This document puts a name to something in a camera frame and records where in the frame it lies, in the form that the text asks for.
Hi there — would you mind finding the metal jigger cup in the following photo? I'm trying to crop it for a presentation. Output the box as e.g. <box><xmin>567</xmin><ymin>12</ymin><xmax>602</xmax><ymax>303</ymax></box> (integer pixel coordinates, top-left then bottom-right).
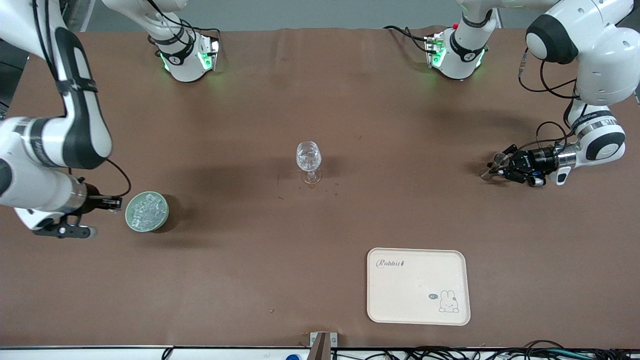
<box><xmin>480</xmin><ymin>152</ymin><xmax>511</xmax><ymax>180</ymax></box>

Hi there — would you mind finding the clear ice cubes pile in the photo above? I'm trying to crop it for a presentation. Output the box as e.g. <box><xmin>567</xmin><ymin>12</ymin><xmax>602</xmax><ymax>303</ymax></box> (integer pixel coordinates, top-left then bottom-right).
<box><xmin>131</xmin><ymin>194</ymin><xmax>167</xmax><ymax>232</ymax></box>

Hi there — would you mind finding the clear wine glass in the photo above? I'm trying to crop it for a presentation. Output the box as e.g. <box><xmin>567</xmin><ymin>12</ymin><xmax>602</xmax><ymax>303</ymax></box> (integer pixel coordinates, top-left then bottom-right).
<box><xmin>296</xmin><ymin>141</ymin><xmax>323</xmax><ymax>186</ymax></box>

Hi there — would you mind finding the green round bowl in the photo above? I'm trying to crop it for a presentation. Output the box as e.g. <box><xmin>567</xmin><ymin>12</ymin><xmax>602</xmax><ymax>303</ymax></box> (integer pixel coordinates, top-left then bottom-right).
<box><xmin>124</xmin><ymin>191</ymin><xmax>170</xmax><ymax>234</ymax></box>

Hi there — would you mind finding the green lit base connector panel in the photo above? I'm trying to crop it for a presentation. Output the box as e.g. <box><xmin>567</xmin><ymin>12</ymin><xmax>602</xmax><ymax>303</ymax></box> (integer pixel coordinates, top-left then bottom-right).
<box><xmin>425</xmin><ymin>32</ymin><xmax>446</xmax><ymax>68</ymax></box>

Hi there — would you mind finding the brown table cloth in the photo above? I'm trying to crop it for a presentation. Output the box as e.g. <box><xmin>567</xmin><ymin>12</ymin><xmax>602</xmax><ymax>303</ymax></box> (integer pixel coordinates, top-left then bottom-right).
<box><xmin>0</xmin><ymin>25</ymin><xmax>640</xmax><ymax>349</ymax></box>

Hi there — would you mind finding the cream rabbit print tray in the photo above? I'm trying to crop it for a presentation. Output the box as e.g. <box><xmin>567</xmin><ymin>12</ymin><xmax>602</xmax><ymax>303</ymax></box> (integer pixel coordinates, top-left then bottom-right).
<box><xmin>366</xmin><ymin>247</ymin><xmax>472</xmax><ymax>327</ymax></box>

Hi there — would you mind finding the black cable tangle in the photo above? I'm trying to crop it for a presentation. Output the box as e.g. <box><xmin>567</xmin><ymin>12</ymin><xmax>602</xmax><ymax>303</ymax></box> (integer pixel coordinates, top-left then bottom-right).
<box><xmin>330</xmin><ymin>340</ymin><xmax>640</xmax><ymax>360</ymax></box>

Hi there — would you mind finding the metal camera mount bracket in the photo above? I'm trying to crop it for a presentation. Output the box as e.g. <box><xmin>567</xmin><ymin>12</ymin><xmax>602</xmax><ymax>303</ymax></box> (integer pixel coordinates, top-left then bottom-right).
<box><xmin>310</xmin><ymin>331</ymin><xmax>338</xmax><ymax>360</ymax></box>

